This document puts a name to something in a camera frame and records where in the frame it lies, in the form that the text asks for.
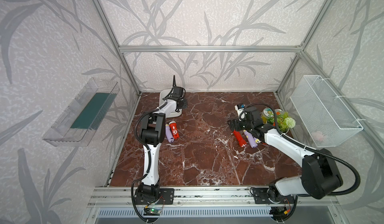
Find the white plastic storage tray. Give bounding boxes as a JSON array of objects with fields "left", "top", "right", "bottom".
[{"left": 159, "top": 89, "right": 183, "bottom": 119}]

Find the purple flashlight yellow rim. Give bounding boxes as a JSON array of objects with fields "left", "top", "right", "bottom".
[{"left": 244, "top": 130, "right": 258, "bottom": 148}]

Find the red ribbed flashlight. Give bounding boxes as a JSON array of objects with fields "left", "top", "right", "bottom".
[{"left": 233, "top": 131, "right": 247, "bottom": 147}]

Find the red flashlight with white label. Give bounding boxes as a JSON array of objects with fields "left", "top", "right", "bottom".
[{"left": 169, "top": 121, "right": 180, "bottom": 139}]

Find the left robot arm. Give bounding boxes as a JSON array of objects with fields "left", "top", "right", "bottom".
[{"left": 134, "top": 84, "right": 188, "bottom": 199}]

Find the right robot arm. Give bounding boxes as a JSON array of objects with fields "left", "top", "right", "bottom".
[{"left": 228, "top": 104, "right": 361, "bottom": 204}]

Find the round colourful tin lid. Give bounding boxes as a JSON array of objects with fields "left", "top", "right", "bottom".
[{"left": 262, "top": 108, "right": 274, "bottom": 119}]

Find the potted artificial flower plant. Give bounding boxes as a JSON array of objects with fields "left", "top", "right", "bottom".
[{"left": 267, "top": 111, "right": 296, "bottom": 133}]

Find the green circuit board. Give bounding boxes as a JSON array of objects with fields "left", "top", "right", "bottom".
[{"left": 144, "top": 207, "right": 162, "bottom": 216}]

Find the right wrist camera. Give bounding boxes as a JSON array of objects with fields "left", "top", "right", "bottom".
[{"left": 235, "top": 103, "right": 246, "bottom": 121}]

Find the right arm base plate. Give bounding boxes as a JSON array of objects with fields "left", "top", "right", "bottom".
[{"left": 250, "top": 187, "right": 296, "bottom": 205}]

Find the white wire mesh basket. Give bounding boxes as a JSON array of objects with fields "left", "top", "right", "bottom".
[{"left": 290, "top": 75, "right": 364, "bottom": 148}]

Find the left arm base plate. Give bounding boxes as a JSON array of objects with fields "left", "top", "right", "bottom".
[{"left": 134, "top": 188, "right": 175, "bottom": 205}]

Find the clear acrylic wall shelf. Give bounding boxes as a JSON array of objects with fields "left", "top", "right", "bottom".
[{"left": 43, "top": 78, "right": 120, "bottom": 147}]

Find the aluminium front rail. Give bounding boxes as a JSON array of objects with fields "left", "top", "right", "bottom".
[{"left": 86, "top": 185, "right": 341, "bottom": 209}]

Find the aluminium cage frame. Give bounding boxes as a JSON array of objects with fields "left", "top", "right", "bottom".
[{"left": 83, "top": 0, "right": 384, "bottom": 159}]

